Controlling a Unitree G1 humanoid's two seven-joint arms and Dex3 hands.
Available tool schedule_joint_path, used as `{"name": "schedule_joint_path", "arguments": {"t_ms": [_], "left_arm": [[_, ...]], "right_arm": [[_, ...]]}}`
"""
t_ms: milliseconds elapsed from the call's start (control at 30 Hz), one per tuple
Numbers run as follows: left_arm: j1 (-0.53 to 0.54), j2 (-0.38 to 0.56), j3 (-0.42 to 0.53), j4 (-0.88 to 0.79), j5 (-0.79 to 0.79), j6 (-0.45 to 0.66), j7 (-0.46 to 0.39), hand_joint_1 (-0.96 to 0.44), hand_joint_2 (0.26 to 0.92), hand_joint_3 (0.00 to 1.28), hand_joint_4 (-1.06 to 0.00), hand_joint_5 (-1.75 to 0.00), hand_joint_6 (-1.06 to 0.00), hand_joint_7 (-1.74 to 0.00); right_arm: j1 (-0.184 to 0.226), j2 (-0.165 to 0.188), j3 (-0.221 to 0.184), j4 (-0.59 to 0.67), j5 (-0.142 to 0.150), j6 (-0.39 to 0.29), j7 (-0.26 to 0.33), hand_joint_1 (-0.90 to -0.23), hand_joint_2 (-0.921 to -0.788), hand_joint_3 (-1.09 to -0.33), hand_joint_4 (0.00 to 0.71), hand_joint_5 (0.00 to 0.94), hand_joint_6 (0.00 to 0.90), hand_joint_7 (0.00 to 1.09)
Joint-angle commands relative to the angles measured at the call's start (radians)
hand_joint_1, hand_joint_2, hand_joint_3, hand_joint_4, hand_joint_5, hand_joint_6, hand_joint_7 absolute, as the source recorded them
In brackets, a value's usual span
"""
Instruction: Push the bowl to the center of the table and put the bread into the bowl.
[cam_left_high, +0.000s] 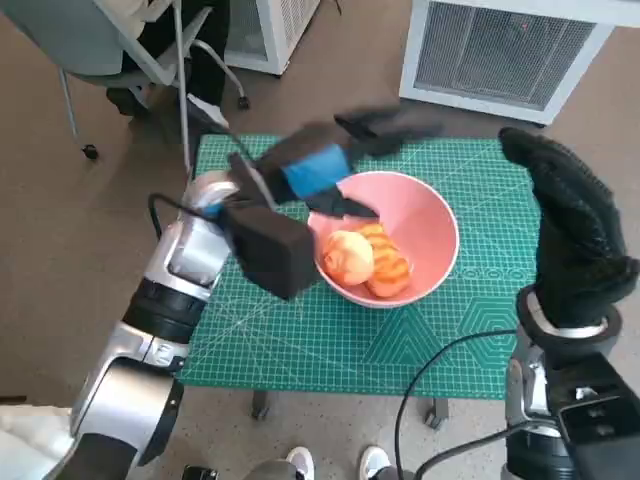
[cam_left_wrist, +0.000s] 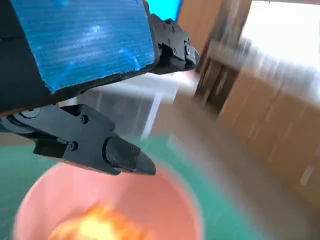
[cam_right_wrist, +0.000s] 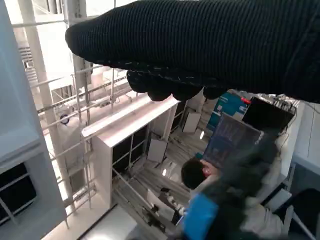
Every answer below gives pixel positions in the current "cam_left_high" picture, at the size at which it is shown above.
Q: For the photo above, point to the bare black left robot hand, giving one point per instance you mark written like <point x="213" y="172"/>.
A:
<point x="310" y="165"/>

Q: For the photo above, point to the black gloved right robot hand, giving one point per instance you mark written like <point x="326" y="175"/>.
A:
<point x="580" y="235"/>

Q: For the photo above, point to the round toy bread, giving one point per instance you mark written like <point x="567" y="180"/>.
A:
<point x="350" y="257"/>

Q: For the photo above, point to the rectangular striped toy bread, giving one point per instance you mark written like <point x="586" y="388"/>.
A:
<point x="390" y="270"/>

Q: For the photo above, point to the pink bowl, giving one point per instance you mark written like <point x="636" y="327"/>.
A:
<point x="425" y="235"/>

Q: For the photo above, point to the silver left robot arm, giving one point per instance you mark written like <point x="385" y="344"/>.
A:
<point x="190" y="250"/>

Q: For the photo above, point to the small white vented cabinet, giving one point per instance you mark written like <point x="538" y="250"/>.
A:
<point x="275" y="30"/>

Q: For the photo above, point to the silver metal pole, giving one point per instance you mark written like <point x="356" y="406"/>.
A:
<point x="182" y="100"/>

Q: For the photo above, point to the seated person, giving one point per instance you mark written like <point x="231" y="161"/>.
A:
<point x="205" y="65"/>

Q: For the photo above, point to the green cutting mat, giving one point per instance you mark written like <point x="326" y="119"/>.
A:
<point x="325" y="350"/>

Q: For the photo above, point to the large white vented cabinet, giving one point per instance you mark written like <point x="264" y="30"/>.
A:
<point x="500" y="50"/>

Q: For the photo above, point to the black table leg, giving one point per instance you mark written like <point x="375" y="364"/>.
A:
<point x="261" y="405"/>
<point x="436" y="413"/>

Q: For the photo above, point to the grey office chair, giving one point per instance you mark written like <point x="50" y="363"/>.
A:
<point x="65" y="35"/>

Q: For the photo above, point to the standing person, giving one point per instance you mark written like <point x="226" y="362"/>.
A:
<point x="300" y="460"/>

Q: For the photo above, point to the small black device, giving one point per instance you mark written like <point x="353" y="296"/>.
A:
<point x="199" y="472"/>

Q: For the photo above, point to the white crumpled bag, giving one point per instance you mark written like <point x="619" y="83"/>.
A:
<point x="30" y="440"/>

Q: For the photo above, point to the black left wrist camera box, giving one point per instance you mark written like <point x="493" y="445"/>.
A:
<point x="270" y="255"/>

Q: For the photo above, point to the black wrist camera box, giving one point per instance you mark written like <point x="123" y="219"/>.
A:
<point x="270" y="255"/>
<point x="595" y="400"/>

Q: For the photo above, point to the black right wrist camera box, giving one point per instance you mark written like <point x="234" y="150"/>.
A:
<point x="595" y="400"/>

